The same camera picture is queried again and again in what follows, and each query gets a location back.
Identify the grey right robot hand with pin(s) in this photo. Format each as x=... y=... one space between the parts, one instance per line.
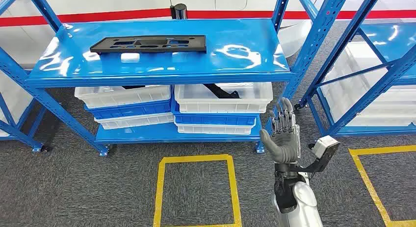
x=286 y=144

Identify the black plastic panel part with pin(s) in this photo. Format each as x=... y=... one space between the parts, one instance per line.
x=195 y=47

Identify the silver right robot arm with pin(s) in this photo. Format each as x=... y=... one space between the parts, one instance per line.
x=302 y=202

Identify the black part in bin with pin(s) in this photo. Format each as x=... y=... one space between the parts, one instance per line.
x=133 y=87
x=221 y=92

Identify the blue metal shelf rack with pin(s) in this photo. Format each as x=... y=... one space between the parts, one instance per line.
x=32 y=144
x=227 y=34
x=401 y=66

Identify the yellow floor tape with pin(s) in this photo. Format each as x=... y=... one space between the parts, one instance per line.
x=367 y=180
x=159 y=193

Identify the translucent white storage bin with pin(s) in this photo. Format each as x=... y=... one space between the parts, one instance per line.
x=373 y=99

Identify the red barrier belt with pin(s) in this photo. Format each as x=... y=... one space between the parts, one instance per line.
x=113 y=15

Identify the white car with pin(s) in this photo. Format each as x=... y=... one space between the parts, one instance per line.
x=97 y=1

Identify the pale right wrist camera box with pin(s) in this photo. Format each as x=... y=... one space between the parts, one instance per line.
x=323 y=146

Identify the black stanchion post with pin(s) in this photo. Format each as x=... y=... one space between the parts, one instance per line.
x=178 y=11

